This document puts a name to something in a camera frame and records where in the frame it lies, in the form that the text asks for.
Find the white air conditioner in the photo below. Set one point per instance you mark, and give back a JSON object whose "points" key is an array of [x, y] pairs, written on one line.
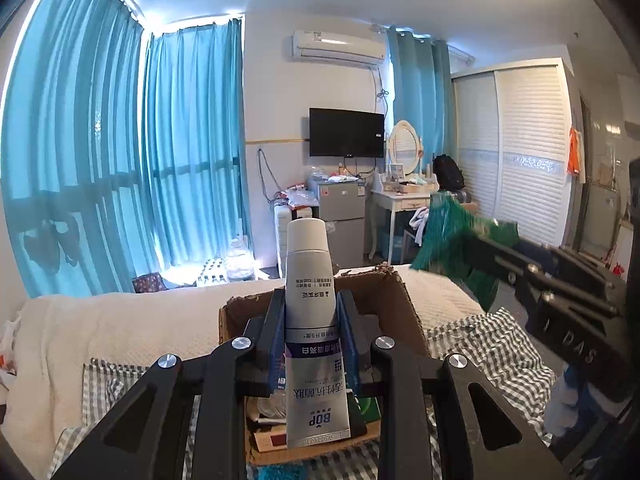
{"points": [[337, 46]]}

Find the red and white box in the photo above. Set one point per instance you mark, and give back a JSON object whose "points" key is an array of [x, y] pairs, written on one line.
{"points": [[270, 442]]}

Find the black television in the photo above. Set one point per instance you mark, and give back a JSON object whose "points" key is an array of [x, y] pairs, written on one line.
{"points": [[346, 132]]}

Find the red and white packets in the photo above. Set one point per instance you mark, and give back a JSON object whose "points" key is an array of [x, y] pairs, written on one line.
{"points": [[300, 200]]}

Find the wide blue curtain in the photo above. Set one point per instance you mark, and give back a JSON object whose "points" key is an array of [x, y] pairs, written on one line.
{"points": [[75, 135]]}

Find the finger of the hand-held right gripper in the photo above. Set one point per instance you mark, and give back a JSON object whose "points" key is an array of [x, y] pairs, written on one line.
{"points": [[500, 262], [565, 260]]}

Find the dark patterned cushion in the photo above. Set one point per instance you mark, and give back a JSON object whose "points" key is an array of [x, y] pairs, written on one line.
{"points": [[149, 282]]}

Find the white sliding wardrobe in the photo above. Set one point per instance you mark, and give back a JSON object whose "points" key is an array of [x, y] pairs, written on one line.
{"points": [[530, 135]]}

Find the white blanket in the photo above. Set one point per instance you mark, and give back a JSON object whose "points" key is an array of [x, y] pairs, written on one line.
{"points": [[125, 325]]}

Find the orange hanging cloth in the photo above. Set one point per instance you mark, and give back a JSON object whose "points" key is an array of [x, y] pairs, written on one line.
{"points": [[575, 155]]}

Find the white toothpaste tube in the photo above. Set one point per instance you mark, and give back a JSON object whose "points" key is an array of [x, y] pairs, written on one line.
{"points": [[312, 270]]}

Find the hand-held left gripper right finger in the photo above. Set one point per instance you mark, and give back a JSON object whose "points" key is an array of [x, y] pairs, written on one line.
{"points": [[350, 355]]}

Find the narrow blue curtain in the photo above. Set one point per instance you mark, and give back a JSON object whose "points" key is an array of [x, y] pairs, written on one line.
{"points": [[417, 95]]}

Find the white plastic bag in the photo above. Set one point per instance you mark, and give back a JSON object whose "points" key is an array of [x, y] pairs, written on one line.
{"points": [[10, 345]]}

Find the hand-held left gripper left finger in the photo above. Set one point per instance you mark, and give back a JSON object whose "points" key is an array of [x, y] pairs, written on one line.
{"points": [[277, 360]]}

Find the white dressing table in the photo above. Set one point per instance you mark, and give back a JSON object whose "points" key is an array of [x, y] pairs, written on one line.
{"points": [[395, 200]]}

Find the small green box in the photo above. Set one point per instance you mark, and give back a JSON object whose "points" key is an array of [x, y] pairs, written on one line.
{"points": [[370, 410]]}

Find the green packet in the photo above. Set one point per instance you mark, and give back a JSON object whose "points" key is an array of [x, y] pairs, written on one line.
{"points": [[445, 240]]}

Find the clear plastic lid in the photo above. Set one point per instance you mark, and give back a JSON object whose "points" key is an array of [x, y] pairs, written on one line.
{"points": [[265, 410]]}

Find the cardboard box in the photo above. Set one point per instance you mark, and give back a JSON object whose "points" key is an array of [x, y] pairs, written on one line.
{"points": [[380, 295]]}

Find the small photo frame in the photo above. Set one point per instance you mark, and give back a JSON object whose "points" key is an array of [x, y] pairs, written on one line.
{"points": [[396, 172]]}

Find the grey checkered cloth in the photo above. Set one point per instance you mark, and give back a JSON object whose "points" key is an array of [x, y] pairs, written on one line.
{"points": [[475, 350]]}

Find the teal fluffy cloth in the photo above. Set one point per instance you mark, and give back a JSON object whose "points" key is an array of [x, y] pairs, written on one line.
{"points": [[282, 472]]}

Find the black backpack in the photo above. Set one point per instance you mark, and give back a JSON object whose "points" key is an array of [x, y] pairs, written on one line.
{"points": [[447, 172]]}

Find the white floor appliance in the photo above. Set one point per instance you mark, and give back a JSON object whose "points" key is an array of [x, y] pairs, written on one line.
{"points": [[280, 240]]}

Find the silver mini fridge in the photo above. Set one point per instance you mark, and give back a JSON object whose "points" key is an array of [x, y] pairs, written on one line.
{"points": [[345, 230]]}

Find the pack of water bottles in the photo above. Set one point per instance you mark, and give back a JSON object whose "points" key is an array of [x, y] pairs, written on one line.
{"points": [[212, 272]]}

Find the clear water jug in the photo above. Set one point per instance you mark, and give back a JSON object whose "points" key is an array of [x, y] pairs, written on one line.
{"points": [[240, 262]]}

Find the clothes on chair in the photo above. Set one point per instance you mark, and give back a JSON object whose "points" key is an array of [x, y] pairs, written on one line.
{"points": [[417, 220]]}

